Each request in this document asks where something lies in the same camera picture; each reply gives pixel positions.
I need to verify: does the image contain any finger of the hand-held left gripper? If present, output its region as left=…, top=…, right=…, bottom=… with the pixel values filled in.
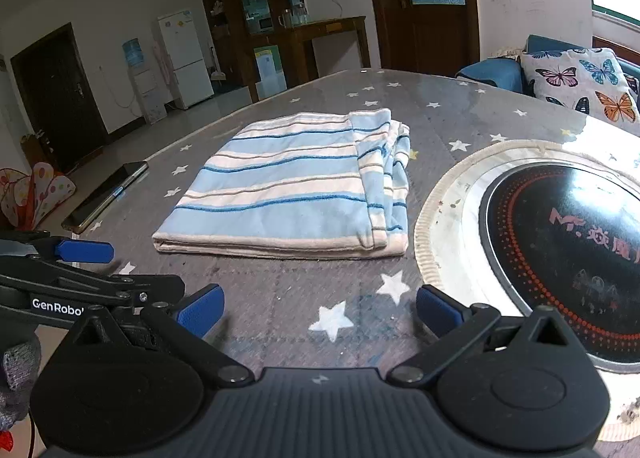
left=0, top=233, right=115, bottom=265
left=0, top=260, right=186, bottom=306

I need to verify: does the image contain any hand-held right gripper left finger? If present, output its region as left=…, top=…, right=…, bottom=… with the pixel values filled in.
left=70, top=283, right=256, bottom=391

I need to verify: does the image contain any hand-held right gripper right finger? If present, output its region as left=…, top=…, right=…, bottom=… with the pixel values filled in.
left=387, top=284, right=573, bottom=389

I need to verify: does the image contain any blue cream striped garment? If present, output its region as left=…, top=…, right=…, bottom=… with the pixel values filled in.
left=151, top=108, right=412, bottom=259

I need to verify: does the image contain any person's left hand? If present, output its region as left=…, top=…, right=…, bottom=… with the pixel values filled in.
left=0, top=338, right=43, bottom=431

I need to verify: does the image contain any black smartphone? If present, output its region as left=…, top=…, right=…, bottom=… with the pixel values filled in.
left=61, top=161, right=150, bottom=235

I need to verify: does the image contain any colourful play tent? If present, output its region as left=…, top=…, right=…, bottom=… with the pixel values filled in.
left=0, top=163, right=77, bottom=231

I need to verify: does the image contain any grey star-print tablecloth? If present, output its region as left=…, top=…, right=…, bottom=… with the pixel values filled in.
left=60, top=68, right=640, bottom=458

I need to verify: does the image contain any round built-in induction cooker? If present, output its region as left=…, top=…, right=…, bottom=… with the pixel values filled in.
left=435, top=150, right=640, bottom=444

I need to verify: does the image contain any dark entrance door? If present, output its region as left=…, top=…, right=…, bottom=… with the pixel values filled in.
left=10, top=22, right=108, bottom=173

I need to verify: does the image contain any white water dispenser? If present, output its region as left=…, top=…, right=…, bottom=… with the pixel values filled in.
left=121, top=38, right=168, bottom=125

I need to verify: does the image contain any white refrigerator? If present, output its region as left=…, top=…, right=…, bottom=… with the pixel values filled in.
left=157, top=9, right=215, bottom=110

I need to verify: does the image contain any broom with dustpan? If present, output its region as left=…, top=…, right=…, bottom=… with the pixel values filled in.
left=207, top=38, right=226, bottom=81

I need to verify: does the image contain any green white cardboard box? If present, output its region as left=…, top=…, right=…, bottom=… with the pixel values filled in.
left=252, top=44, right=288, bottom=97

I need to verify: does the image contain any blue sofa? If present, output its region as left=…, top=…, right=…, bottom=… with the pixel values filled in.
left=455, top=34, right=640, bottom=98

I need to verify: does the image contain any butterfly print cushion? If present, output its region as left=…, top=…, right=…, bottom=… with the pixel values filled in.
left=520, top=46, right=640, bottom=125

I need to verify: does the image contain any dark wooden display cabinet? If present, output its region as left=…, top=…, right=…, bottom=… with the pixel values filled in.
left=196, top=0, right=311, bottom=88

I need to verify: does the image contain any brown wooden door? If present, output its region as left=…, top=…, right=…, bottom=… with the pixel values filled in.
left=361, top=0, right=481, bottom=76

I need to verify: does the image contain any dark wooden console desk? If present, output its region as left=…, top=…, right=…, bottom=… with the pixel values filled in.
left=247, top=16, right=372, bottom=98

